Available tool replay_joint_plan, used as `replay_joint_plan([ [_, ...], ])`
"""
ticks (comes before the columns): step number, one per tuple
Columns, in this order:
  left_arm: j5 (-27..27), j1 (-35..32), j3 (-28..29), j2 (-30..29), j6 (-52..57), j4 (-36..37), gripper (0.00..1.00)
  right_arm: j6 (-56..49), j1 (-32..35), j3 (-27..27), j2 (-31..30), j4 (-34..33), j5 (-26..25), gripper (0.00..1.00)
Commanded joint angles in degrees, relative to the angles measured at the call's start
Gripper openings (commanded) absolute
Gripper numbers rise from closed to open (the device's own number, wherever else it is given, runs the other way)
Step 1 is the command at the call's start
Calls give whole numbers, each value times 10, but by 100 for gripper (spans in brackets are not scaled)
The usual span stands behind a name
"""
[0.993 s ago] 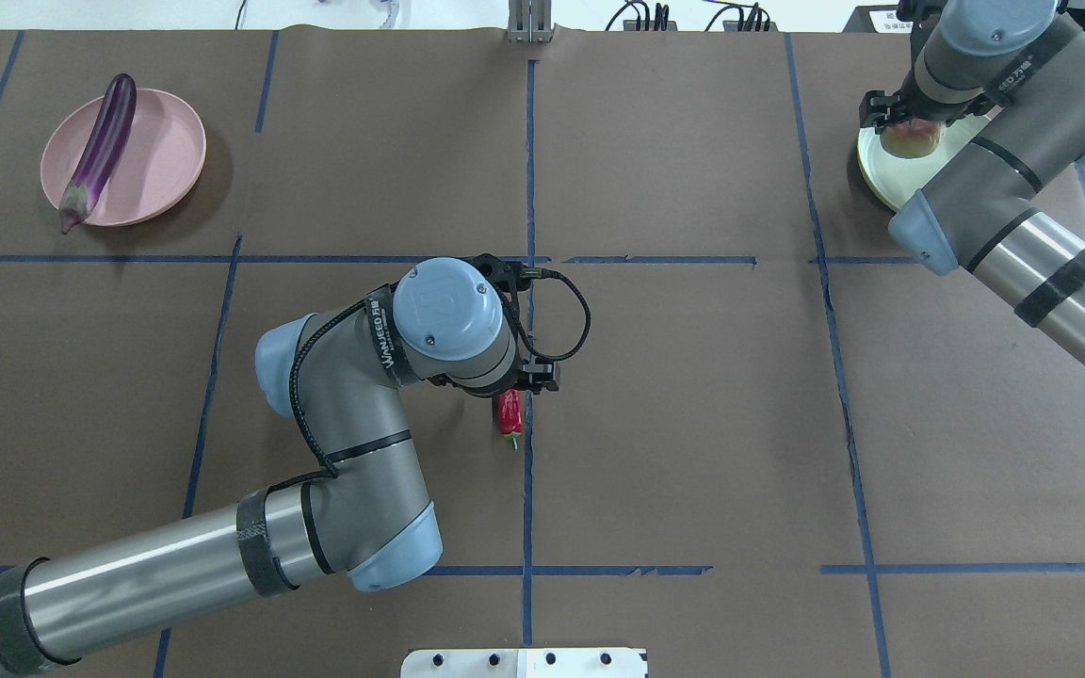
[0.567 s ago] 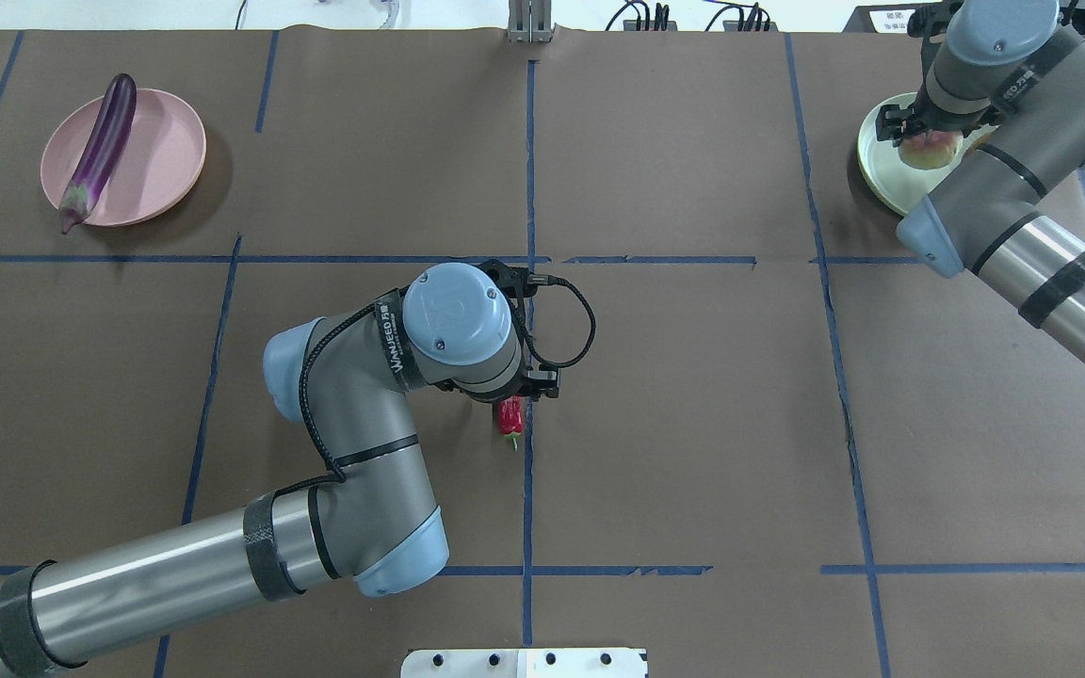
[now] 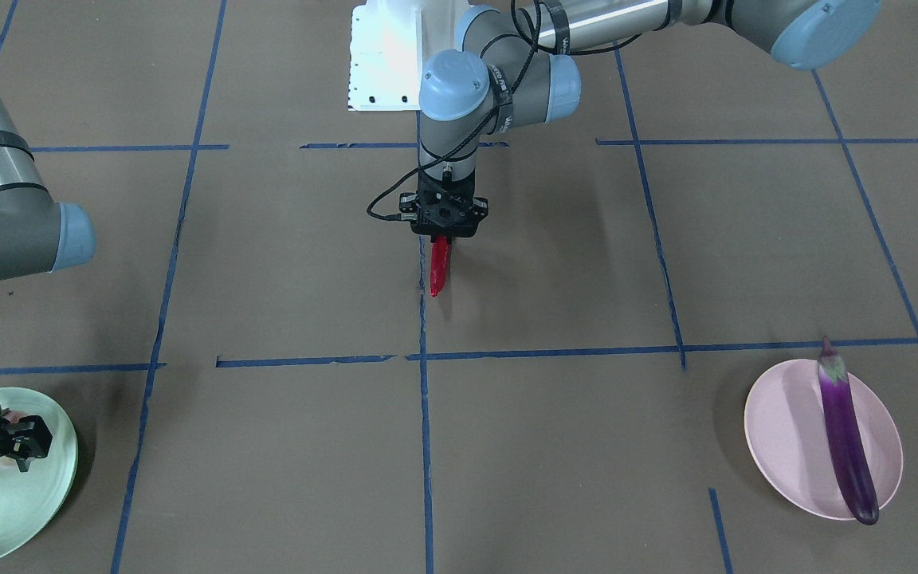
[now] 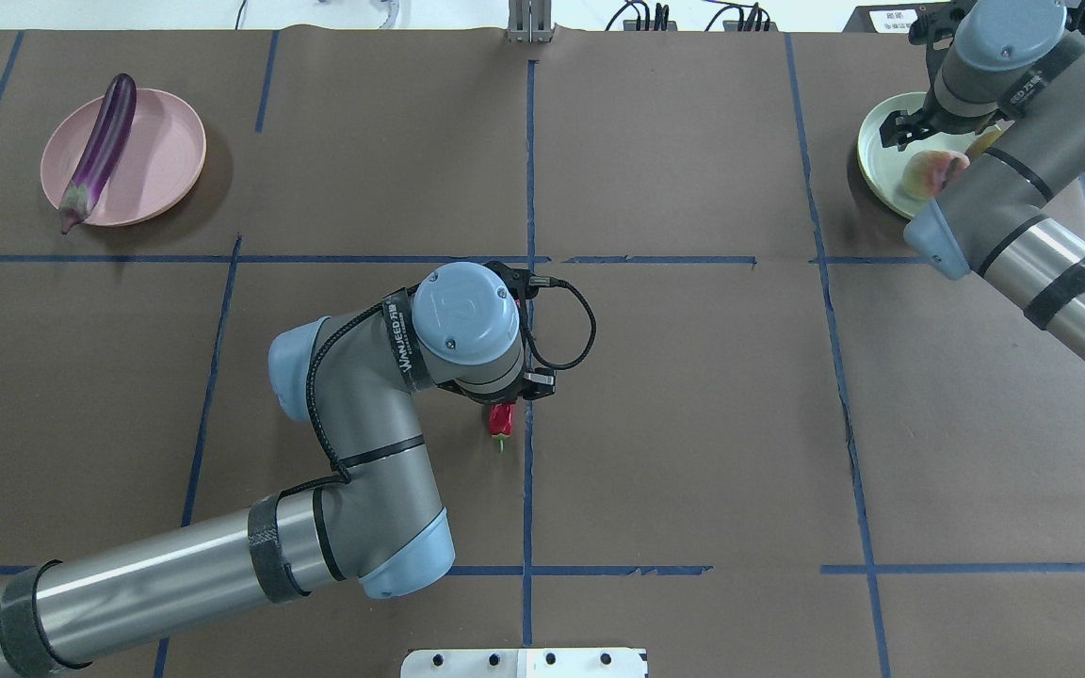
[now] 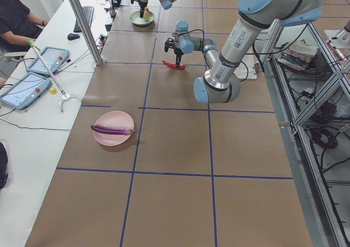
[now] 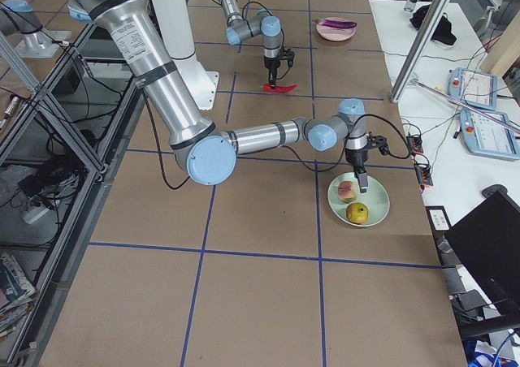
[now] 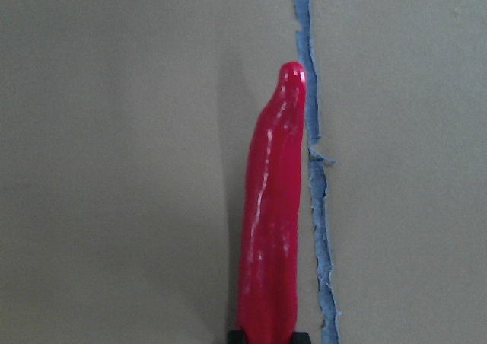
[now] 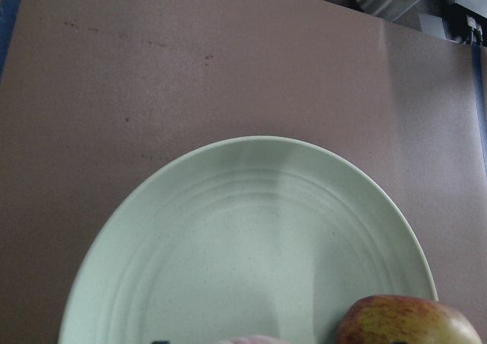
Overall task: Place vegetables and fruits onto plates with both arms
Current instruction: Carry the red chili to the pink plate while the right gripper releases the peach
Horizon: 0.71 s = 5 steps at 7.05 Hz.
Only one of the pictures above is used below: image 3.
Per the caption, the purple eggplant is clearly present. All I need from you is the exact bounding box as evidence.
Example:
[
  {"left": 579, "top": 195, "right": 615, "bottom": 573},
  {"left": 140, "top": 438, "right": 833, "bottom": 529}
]
[{"left": 817, "top": 336, "right": 881, "bottom": 526}]

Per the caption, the green plate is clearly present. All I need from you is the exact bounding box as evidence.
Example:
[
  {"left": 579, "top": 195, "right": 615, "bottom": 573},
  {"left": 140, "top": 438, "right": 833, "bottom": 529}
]
[{"left": 0, "top": 387, "right": 79, "bottom": 558}]

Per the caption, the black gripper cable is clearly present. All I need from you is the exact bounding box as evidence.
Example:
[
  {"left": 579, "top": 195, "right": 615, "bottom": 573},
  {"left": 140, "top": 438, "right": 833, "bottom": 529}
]
[{"left": 367, "top": 0, "right": 643, "bottom": 222}]

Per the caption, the red chili pepper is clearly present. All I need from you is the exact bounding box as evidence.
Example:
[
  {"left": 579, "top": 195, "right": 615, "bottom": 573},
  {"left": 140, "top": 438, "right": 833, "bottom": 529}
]
[{"left": 429, "top": 236, "right": 453, "bottom": 297}]

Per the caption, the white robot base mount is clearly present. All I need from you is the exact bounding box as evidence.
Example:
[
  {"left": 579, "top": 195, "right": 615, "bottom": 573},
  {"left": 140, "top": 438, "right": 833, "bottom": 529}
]
[{"left": 347, "top": 0, "right": 460, "bottom": 112}]

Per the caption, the pink plate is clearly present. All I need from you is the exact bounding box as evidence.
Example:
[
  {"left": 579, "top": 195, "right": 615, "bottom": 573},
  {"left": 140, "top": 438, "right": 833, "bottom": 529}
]
[{"left": 743, "top": 359, "right": 904, "bottom": 521}]

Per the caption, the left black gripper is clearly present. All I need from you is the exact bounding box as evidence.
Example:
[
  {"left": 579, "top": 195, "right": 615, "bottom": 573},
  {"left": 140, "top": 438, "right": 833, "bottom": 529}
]
[{"left": 398, "top": 173, "right": 488, "bottom": 238}]

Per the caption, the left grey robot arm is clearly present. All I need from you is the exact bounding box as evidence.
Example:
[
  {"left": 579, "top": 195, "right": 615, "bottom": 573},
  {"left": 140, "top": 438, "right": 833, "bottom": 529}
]
[{"left": 385, "top": 1, "right": 881, "bottom": 239}]

